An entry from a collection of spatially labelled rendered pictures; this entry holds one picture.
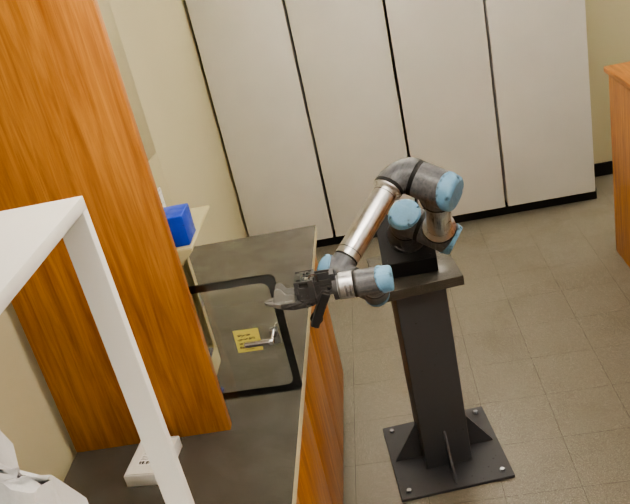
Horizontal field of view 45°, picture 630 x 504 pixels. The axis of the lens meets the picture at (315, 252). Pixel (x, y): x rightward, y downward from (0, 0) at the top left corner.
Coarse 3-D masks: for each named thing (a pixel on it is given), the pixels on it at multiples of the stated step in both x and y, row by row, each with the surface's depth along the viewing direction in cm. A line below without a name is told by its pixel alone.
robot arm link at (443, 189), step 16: (416, 176) 227; (432, 176) 226; (448, 176) 226; (416, 192) 229; (432, 192) 226; (448, 192) 224; (432, 208) 233; (448, 208) 228; (432, 224) 251; (448, 224) 254; (416, 240) 271; (432, 240) 262; (448, 240) 262
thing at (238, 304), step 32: (192, 288) 215; (224, 288) 214; (256, 288) 214; (224, 320) 219; (256, 320) 218; (224, 352) 224; (256, 352) 223; (288, 352) 223; (224, 384) 229; (256, 384) 228; (288, 384) 228
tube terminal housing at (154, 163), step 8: (152, 160) 226; (152, 168) 224; (160, 168) 232; (160, 176) 231; (160, 184) 229; (168, 192) 236; (168, 200) 235; (184, 264) 247; (184, 272) 247; (192, 272) 247; (192, 280) 250
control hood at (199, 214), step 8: (192, 208) 238; (200, 208) 237; (208, 208) 236; (192, 216) 232; (200, 216) 230; (200, 224) 224; (192, 240) 214; (176, 248) 211; (184, 248) 210; (192, 248) 210; (184, 256) 210
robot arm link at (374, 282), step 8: (352, 272) 207; (360, 272) 206; (368, 272) 206; (376, 272) 205; (384, 272) 205; (352, 280) 205; (360, 280) 205; (368, 280) 205; (376, 280) 204; (384, 280) 204; (392, 280) 205; (360, 288) 205; (368, 288) 205; (376, 288) 205; (384, 288) 205; (392, 288) 206; (360, 296) 208; (368, 296) 211; (376, 296) 210
